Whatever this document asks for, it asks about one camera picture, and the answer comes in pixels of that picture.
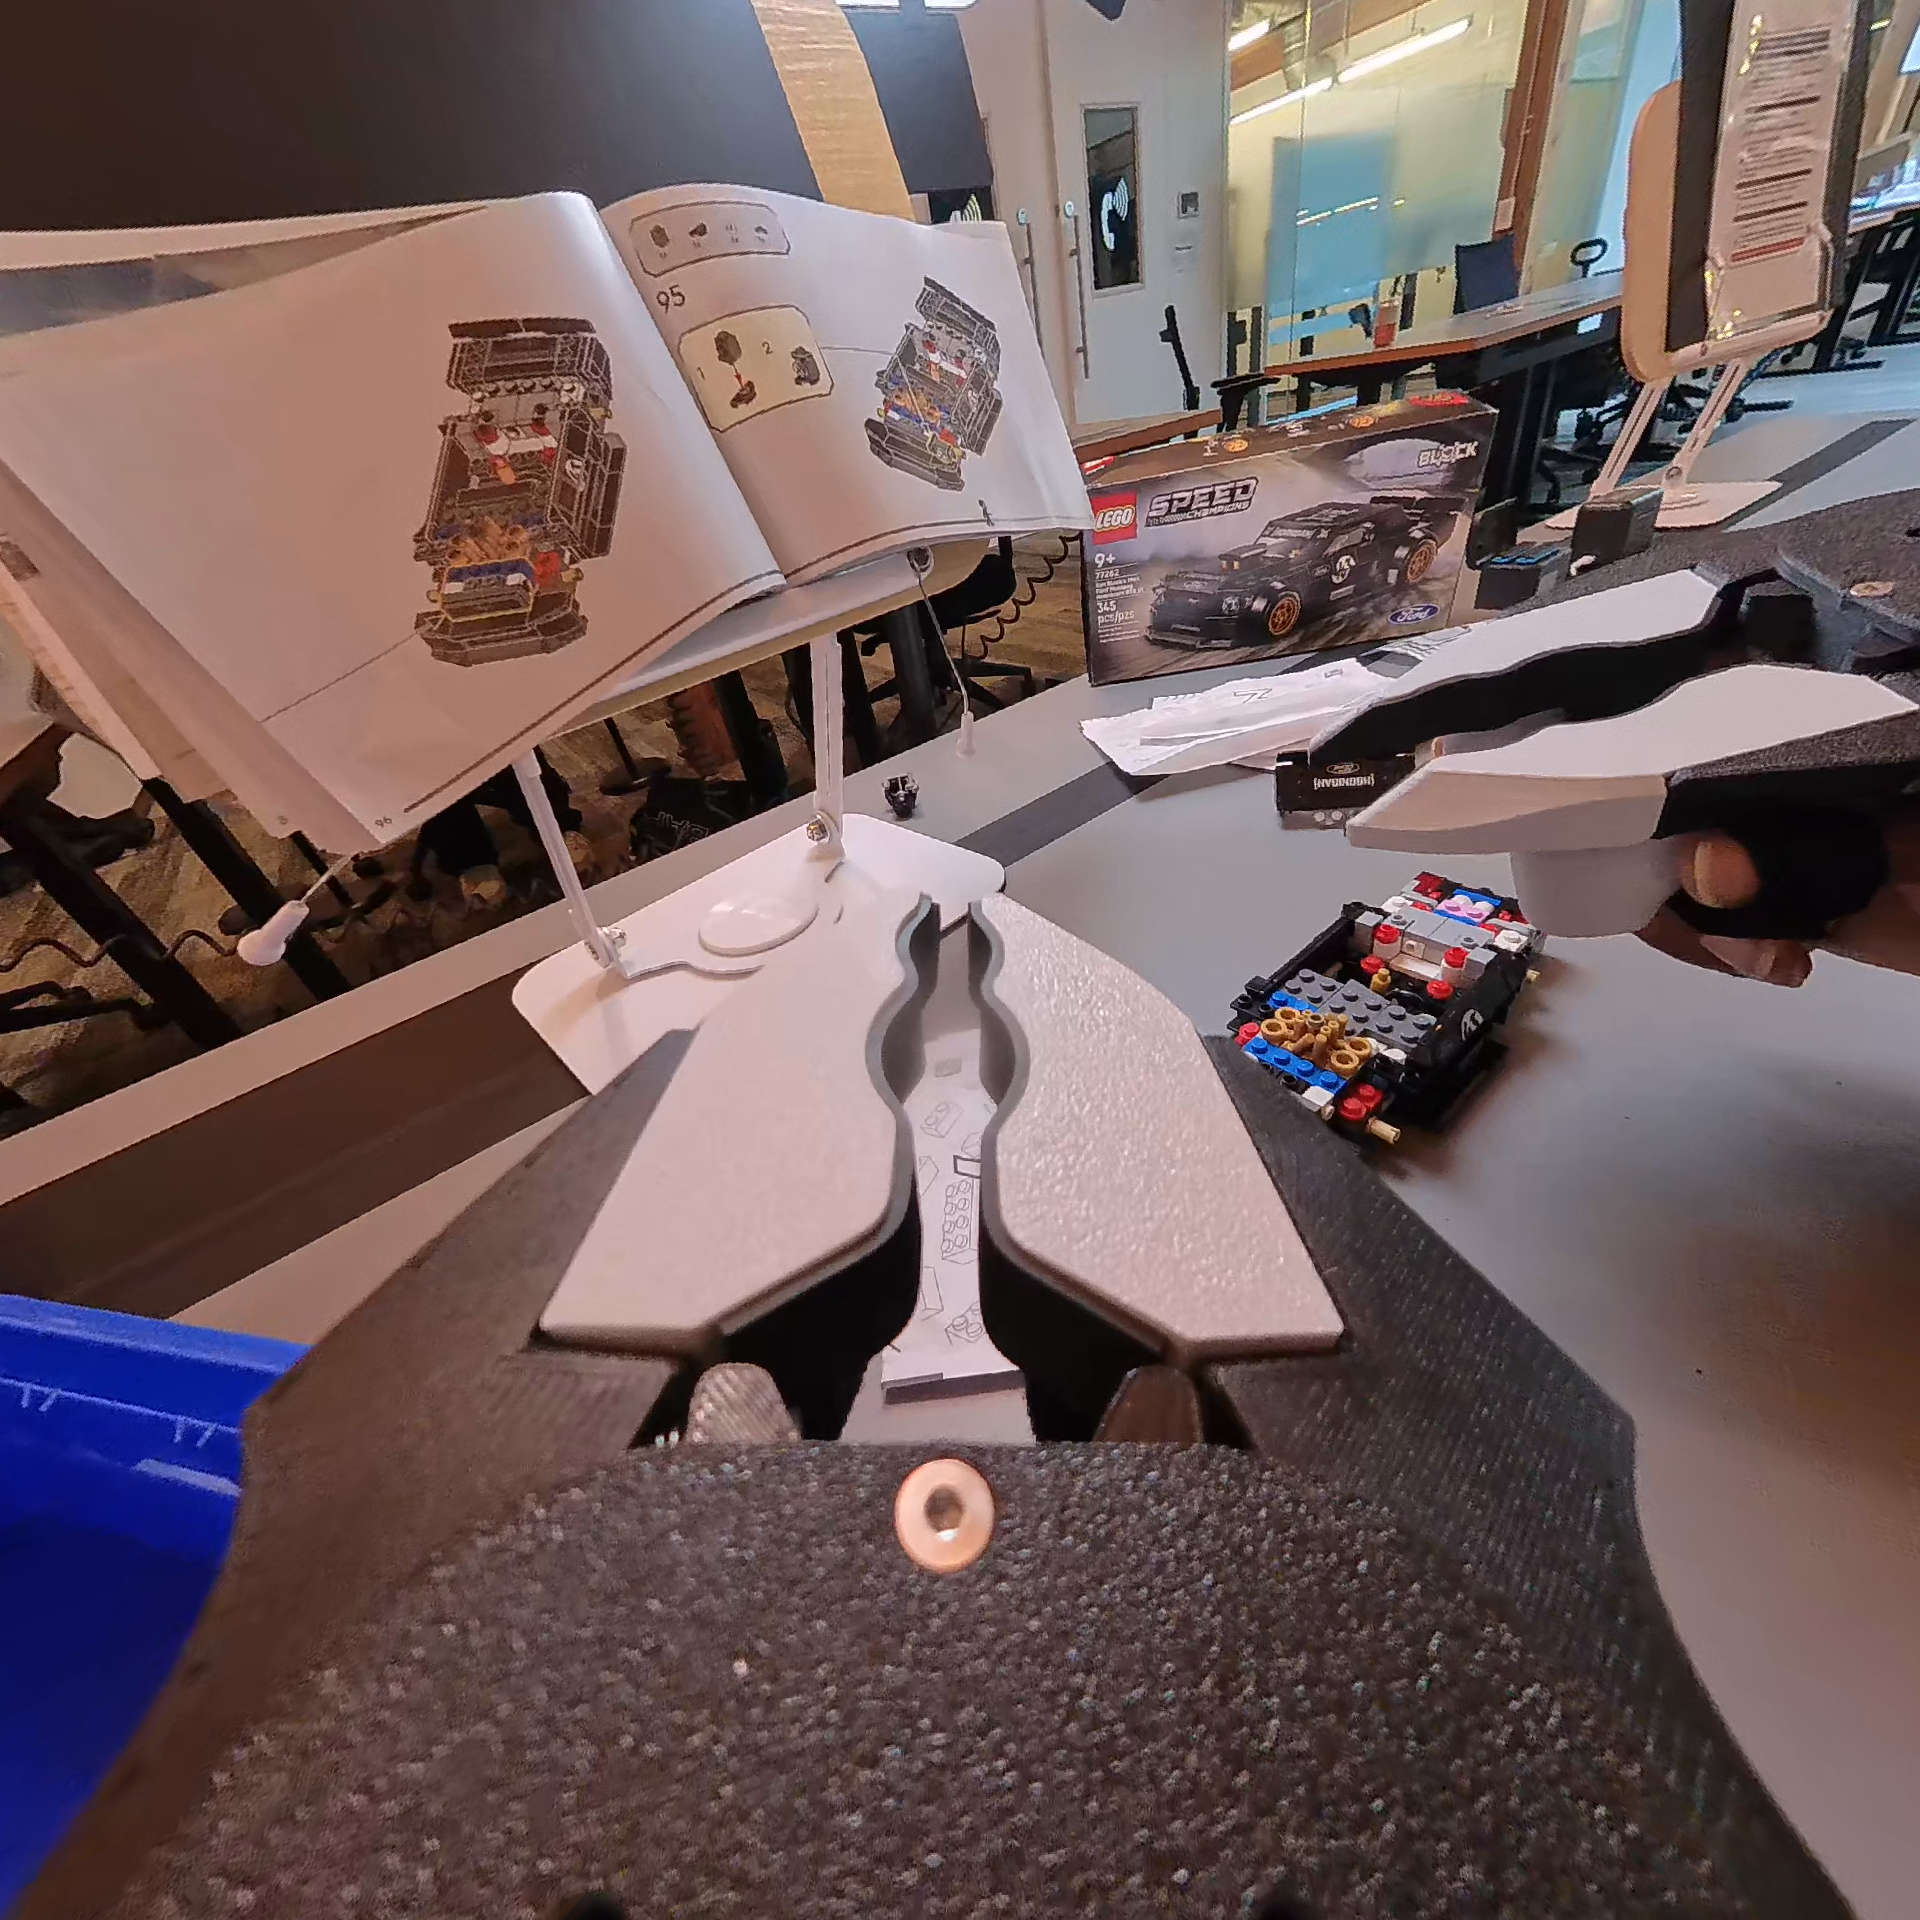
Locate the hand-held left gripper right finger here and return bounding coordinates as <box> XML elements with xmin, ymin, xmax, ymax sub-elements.
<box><xmin>967</xmin><ymin>896</ymin><xmax>1349</xmax><ymax>1415</ymax></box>

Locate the lego set box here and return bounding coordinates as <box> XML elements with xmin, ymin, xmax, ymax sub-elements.
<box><xmin>1080</xmin><ymin>390</ymin><xmax>1505</xmax><ymax>687</ymax></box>

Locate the black printed lego plate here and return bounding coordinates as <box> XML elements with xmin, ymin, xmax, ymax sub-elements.
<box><xmin>1276</xmin><ymin>750</ymin><xmax>1417</xmax><ymax>821</ymax></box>

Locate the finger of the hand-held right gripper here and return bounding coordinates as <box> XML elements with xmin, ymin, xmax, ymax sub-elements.
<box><xmin>1305</xmin><ymin>571</ymin><xmax>1758</xmax><ymax>762</ymax></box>
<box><xmin>1341</xmin><ymin>661</ymin><xmax>1920</xmax><ymax>943</ymax></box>

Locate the white numbered paper bag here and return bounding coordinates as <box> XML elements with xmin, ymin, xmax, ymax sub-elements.
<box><xmin>882</xmin><ymin>1050</ymin><xmax>1024</xmax><ymax>1401</ymax></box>

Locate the white book stand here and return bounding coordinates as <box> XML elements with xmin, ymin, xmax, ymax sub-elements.
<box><xmin>238</xmin><ymin>512</ymin><xmax>1104</xmax><ymax>1096</ymax></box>

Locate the lego instruction booklet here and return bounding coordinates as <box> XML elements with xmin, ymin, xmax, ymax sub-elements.
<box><xmin>0</xmin><ymin>183</ymin><xmax>1097</xmax><ymax>858</ymax></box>

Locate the black lego car model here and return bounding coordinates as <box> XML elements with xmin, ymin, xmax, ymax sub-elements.
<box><xmin>1228</xmin><ymin>870</ymin><xmax>1546</xmax><ymax>1150</ymax></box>

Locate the blue plastic parts bin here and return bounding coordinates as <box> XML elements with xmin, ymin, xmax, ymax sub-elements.
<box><xmin>0</xmin><ymin>1293</ymin><xmax>310</xmax><ymax>1907</ymax></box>

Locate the person's right hand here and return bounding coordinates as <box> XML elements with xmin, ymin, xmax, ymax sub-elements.
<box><xmin>1640</xmin><ymin>837</ymin><xmax>1920</xmax><ymax>994</ymax></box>

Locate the wooden office desk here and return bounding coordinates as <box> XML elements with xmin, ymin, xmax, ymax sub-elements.
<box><xmin>1266</xmin><ymin>275</ymin><xmax>1628</xmax><ymax>453</ymax></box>

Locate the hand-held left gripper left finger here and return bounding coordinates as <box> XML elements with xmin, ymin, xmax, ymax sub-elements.
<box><xmin>536</xmin><ymin>896</ymin><xmax>943</xmax><ymax>1401</ymax></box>

